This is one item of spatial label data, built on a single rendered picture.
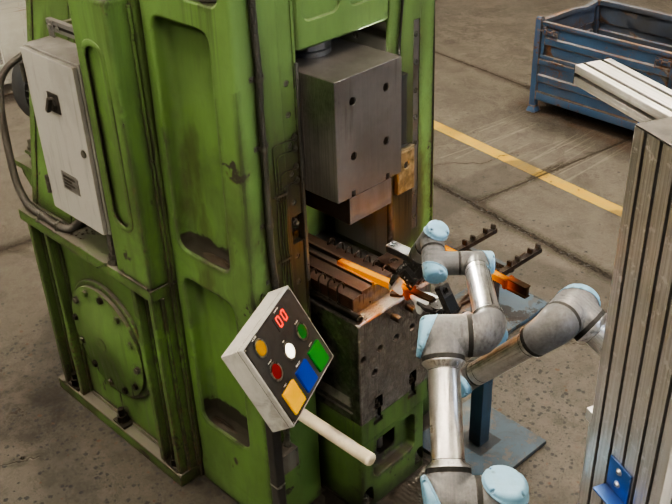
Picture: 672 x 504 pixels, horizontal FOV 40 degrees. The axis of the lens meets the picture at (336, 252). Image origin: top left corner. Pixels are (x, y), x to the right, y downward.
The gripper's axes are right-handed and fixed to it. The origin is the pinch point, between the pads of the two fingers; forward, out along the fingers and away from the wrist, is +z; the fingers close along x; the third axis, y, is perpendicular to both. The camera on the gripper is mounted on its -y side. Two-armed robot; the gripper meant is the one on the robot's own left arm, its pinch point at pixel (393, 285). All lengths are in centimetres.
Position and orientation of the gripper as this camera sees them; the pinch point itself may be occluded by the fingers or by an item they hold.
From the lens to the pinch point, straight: 309.3
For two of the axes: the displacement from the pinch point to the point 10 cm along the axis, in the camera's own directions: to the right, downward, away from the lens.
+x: 7.0, -3.9, 5.9
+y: 6.4, 7.2, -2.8
